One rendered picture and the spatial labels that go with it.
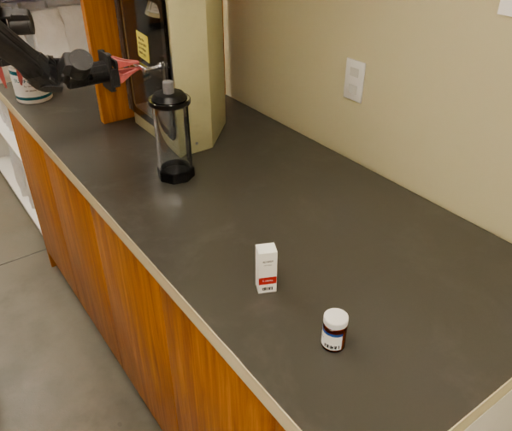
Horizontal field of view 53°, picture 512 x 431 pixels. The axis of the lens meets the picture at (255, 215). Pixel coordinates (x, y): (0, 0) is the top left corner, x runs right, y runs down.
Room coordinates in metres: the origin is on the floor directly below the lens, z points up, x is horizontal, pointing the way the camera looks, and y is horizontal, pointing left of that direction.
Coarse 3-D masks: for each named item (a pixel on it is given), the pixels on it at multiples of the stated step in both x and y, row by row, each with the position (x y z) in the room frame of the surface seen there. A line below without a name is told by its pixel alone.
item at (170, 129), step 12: (156, 120) 1.24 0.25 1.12; (168, 120) 1.23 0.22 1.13; (180, 120) 1.24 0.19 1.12; (156, 132) 1.24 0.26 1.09; (168, 132) 1.23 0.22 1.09; (180, 132) 1.24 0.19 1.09; (156, 144) 1.25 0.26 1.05; (168, 144) 1.23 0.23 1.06; (180, 144) 1.23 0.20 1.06; (168, 156) 1.23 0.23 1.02; (180, 156) 1.23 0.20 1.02; (168, 168) 1.23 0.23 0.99; (180, 168) 1.23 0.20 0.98
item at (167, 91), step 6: (162, 84) 1.27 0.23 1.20; (168, 84) 1.26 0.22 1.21; (162, 90) 1.29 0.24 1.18; (168, 90) 1.26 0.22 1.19; (174, 90) 1.29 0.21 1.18; (180, 90) 1.29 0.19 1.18; (156, 96) 1.25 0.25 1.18; (162, 96) 1.25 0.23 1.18; (168, 96) 1.25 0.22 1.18; (174, 96) 1.25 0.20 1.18; (180, 96) 1.25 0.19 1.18; (186, 96) 1.28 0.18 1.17; (156, 102) 1.24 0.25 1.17; (162, 102) 1.23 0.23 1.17; (168, 102) 1.23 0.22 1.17; (174, 102) 1.23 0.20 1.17; (180, 102) 1.24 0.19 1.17
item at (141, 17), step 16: (128, 0) 1.56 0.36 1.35; (144, 0) 1.46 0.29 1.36; (160, 0) 1.39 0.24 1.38; (128, 16) 1.57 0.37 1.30; (144, 16) 1.47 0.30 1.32; (160, 16) 1.40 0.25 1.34; (128, 32) 1.58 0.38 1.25; (144, 32) 1.48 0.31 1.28; (160, 32) 1.40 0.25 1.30; (128, 48) 1.59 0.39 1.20; (160, 48) 1.41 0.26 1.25; (144, 64) 1.51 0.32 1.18; (144, 80) 1.52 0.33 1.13; (160, 80) 1.43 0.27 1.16; (144, 96) 1.53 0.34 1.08; (144, 112) 1.54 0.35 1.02
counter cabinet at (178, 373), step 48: (48, 192) 1.74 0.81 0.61; (48, 240) 1.96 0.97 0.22; (96, 240) 1.31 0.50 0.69; (96, 288) 1.41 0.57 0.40; (144, 288) 1.01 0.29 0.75; (144, 336) 1.06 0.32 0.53; (192, 336) 0.81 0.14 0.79; (144, 384) 1.13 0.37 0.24; (192, 384) 0.83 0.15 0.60; (240, 384) 0.66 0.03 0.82
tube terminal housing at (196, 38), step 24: (168, 0) 1.39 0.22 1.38; (192, 0) 1.43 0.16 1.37; (216, 0) 1.58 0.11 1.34; (168, 24) 1.39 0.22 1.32; (192, 24) 1.43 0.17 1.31; (216, 24) 1.57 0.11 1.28; (192, 48) 1.42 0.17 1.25; (216, 48) 1.55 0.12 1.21; (192, 72) 1.42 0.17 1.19; (216, 72) 1.54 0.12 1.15; (192, 96) 1.42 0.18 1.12; (216, 96) 1.53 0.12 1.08; (144, 120) 1.58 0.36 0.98; (192, 120) 1.41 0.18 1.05; (216, 120) 1.52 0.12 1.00; (192, 144) 1.41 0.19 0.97
